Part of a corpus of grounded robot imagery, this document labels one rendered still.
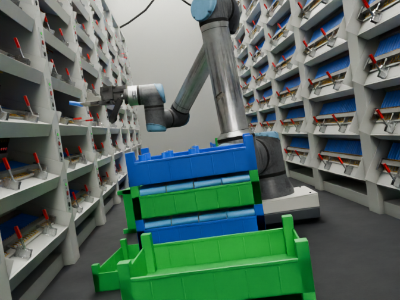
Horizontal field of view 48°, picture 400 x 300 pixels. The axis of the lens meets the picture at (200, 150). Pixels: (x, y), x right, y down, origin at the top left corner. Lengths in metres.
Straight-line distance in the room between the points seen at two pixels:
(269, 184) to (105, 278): 0.80
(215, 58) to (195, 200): 0.83
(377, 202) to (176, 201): 1.02
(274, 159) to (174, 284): 1.19
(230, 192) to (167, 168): 0.15
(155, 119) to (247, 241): 1.21
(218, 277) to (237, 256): 0.20
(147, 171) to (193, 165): 0.11
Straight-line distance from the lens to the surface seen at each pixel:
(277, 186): 1.85
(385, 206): 1.87
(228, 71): 1.74
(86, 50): 3.17
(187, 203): 1.05
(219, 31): 1.77
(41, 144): 1.74
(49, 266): 1.62
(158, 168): 1.04
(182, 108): 2.09
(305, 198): 1.81
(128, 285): 0.74
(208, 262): 0.92
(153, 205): 1.06
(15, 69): 1.49
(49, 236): 1.58
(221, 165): 1.03
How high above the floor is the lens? 0.43
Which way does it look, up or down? 3 degrees down
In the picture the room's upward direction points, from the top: 8 degrees counter-clockwise
